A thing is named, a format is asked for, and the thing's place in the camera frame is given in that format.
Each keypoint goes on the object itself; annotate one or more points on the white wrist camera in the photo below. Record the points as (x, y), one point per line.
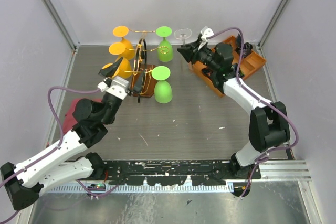
(115, 86)
(205, 35)

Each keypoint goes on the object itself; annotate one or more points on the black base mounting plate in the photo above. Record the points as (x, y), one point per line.
(168, 172)

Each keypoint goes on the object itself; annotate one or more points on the clear champagne flute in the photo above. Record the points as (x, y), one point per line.
(183, 34)

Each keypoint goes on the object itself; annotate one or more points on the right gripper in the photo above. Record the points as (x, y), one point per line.
(188, 52)

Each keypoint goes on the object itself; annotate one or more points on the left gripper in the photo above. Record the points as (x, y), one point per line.
(110, 71)

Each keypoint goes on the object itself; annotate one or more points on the orange goblet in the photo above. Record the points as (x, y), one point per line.
(124, 70)
(117, 49)
(121, 32)

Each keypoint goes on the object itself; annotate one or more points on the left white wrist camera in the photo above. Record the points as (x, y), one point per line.
(115, 86)

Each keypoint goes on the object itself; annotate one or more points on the gold wire wine glass rack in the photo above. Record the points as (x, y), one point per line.
(141, 63)

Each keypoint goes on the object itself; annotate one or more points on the orange goblet front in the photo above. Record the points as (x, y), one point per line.
(124, 70)

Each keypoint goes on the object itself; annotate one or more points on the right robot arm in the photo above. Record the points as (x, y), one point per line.
(268, 127)

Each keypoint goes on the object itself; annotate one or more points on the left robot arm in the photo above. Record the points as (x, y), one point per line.
(25, 182)

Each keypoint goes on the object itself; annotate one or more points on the dark folded cloth in tray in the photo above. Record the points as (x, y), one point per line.
(247, 47)

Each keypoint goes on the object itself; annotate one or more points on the slotted cable duct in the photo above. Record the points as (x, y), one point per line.
(186, 188)

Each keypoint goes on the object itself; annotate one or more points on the red cloth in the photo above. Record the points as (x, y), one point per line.
(69, 116)

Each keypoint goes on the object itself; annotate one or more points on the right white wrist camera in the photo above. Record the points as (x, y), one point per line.
(205, 35)

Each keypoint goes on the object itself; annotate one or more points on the green goblet front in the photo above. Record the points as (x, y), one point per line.
(162, 91)

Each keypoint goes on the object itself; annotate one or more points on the green goblet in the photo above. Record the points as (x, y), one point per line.
(162, 91)
(165, 51)

